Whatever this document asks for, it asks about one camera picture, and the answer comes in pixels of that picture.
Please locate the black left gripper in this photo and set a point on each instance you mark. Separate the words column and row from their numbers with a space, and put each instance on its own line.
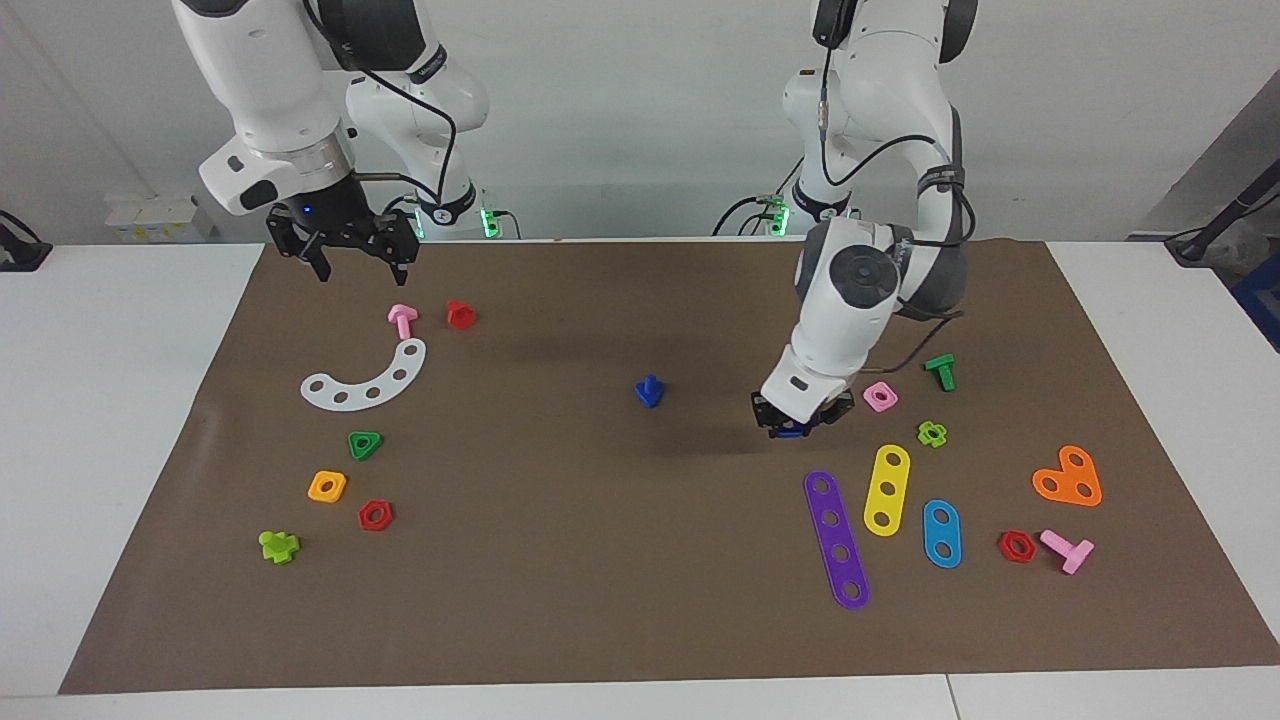
column 800, row 420

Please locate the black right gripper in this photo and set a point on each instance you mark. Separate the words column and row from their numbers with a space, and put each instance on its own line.
column 335, row 220

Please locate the blue square toy nut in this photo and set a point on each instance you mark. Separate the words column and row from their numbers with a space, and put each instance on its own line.
column 794, row 432

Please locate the blue toy bolt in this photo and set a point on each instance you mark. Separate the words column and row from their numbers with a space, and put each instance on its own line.
column 649, row 394

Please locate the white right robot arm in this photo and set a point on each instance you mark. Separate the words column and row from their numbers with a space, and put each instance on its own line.
column 270, row 90

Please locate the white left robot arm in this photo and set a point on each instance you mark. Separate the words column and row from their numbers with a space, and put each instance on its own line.
column 860, row 300

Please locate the pink toy bolt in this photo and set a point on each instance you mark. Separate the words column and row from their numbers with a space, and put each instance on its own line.
column 1068, row 550
column 403, row 320

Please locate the pink square toy nut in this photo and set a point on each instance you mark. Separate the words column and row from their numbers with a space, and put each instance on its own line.
column 880, row 397

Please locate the yellow three-hole plate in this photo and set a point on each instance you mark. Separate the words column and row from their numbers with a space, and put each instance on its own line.
column 886, row 490

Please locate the red toy bolt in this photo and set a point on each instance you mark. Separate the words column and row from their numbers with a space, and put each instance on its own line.
column 460, row 315

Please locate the purple four-hole plate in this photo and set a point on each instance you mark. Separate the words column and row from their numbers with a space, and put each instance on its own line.
column 836, row 540

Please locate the white curved perforated plate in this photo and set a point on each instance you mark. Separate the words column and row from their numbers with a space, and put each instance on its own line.
column 360, row 392

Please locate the lime green cross nut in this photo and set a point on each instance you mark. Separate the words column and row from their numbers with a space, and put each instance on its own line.
column 932, row 434

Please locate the green toy bolt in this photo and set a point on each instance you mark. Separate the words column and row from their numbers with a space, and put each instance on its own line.
column 941, row 371

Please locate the blue two-hole plate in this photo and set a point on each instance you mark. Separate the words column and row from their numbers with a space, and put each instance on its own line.
column 941, row 535

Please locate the green triangular toy nut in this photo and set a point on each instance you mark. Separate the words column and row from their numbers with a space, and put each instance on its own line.
column 364, row 445

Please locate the white and yellow box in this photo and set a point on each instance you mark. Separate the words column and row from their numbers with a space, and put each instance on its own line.
column 160, row 218

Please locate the brown table mat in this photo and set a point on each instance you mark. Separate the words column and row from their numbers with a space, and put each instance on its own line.
column 600, row 520

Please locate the orange-yellow square toy nut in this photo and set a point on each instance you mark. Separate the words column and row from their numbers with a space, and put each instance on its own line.
column 327, row 487

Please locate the red hexagonal toy nut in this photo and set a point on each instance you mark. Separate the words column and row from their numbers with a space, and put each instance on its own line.
column 375, row 516
column 1017, row 546

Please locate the orange heart-shaped plate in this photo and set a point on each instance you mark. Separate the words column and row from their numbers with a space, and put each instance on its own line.
column 1068, row 478

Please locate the lime cross nut left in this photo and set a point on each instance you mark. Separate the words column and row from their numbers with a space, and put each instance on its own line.
column 278, row 546

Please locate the black stand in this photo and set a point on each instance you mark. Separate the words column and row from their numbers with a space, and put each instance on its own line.
column 1220, row 215

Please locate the blue crate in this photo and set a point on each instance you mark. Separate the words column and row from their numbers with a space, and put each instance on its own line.
column 1262, row 300

